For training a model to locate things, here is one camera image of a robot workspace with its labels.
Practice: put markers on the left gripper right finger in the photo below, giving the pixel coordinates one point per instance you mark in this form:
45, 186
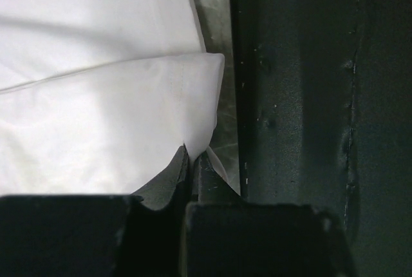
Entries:
224, 235

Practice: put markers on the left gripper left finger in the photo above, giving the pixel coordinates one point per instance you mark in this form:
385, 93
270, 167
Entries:
98, 235

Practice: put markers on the white Coca-Cola t-shirt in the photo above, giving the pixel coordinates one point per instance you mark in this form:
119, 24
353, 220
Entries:
98, 95

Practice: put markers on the black mounting base bar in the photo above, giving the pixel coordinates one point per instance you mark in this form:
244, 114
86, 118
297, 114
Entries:
323, 101

